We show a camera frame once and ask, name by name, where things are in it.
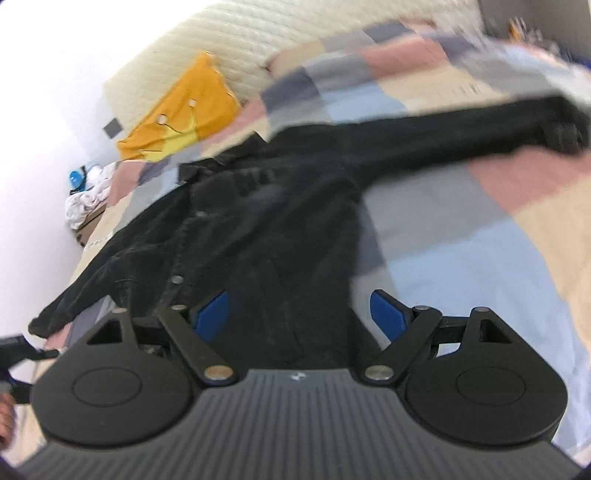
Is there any cardboard box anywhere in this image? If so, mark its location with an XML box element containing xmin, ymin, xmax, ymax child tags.
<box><xmin>69</xmin><ymin>203</ymin><xmax>110</xmax><ymax>248</ymax></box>

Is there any black denim jacket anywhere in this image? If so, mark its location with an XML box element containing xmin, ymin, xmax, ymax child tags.
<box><xmin>28</xmin><ymin>95</ymin><xmax>589</xmax><ymax>370</ymax></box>

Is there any person's left hand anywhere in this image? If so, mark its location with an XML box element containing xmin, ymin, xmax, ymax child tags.
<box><xmin>0</xmin><ymin>392</ymin><xmax>17</xmax><ymax>449</ymax></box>

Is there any cream quilted headboard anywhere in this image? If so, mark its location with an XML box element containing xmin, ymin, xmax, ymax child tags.
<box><xmin>102</xmin><ymin>0</ymin><xmax>444</xmax><ymax>125</ymax></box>

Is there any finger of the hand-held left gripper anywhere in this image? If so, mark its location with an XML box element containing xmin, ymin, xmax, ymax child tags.
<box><xmin>4</xmin><ymin>371</ymin><xmax>35</xmax><ymax>405</ymax></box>
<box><xmin>0</xmin><ymin>335</ymin><xmax>61</xmax><ymax>370</ymax></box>

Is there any checkered patchwork pillow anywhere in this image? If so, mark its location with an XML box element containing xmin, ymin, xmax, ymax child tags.
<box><xmin>268</xmin><ymin>21</ymin><xmax>435</xmax><ymax>78</ymax></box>

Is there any yellow crown print pillow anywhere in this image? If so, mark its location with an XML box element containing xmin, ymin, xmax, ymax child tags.
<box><xmin>116</xmin><ymin>52</ymin><xmax>242</xmax><ymax>162</ymax></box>

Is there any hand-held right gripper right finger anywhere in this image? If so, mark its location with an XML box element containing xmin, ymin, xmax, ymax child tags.
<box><xmin>362</xmin><ymin>290</ymin><xmax>513</xmax><ymax>386</ymax></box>

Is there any checkered patchwork duvet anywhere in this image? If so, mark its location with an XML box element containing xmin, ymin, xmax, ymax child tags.
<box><xmin>28</xmin><ymin>18</ymin><xmax>591</xmax><ymax>462</ymax></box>

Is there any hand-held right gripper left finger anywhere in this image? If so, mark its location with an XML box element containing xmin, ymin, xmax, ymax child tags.
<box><xmin>85</xmin><ymin>290</ymin><xmax>236</xmax><ymax>386</ymax></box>

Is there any pile of white clothes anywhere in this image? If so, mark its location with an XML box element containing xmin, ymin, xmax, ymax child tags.
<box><xmin>65</xmin><ymin>161</ymin><xmax>115</xmax><ymax>227</ymax></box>

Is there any row of small bottles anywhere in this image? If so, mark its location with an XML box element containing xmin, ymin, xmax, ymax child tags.
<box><xmin>505</xmin><ymin>16</ymin><xmax>548</xmax><ymax>43</ymax></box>

